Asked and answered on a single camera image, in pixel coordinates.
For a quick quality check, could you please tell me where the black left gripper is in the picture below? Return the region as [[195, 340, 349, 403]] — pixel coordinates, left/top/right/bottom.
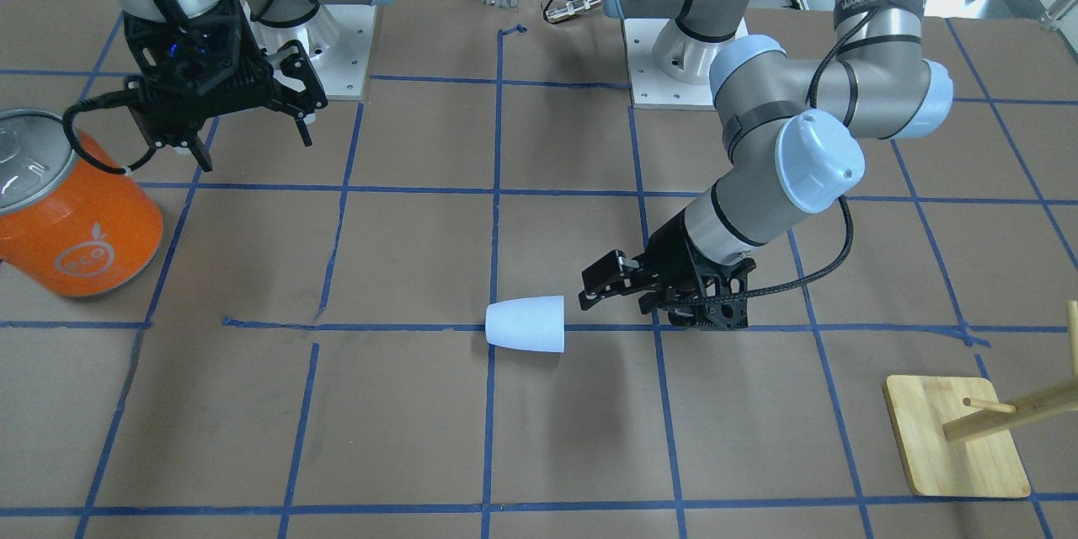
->
[[578, 211, 757, 329]]

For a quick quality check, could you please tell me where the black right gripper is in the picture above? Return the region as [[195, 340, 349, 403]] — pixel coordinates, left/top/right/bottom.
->
[[124, 0, 328, 172]]

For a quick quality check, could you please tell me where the light blue plastic cup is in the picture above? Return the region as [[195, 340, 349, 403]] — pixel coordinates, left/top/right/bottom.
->
[[485, 295, 565, 354]]

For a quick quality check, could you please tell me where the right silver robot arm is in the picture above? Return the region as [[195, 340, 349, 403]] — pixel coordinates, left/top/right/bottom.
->
[[61, 0, 393, 174]]

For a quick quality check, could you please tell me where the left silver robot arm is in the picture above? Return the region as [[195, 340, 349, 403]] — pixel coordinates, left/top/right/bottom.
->
[[579, 0, 953, 329]]

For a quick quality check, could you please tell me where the wooden cup rack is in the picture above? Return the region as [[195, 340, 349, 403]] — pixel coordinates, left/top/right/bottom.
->
[[883, 300, 1078, 498]]

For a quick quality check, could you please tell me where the orange tin can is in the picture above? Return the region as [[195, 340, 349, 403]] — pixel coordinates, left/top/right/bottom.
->
[[1, 108, 164, 298]]

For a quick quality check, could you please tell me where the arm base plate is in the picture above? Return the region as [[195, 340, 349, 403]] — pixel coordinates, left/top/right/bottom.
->
[[622, 19, 732, 110], [253, 4, 378, 101]]

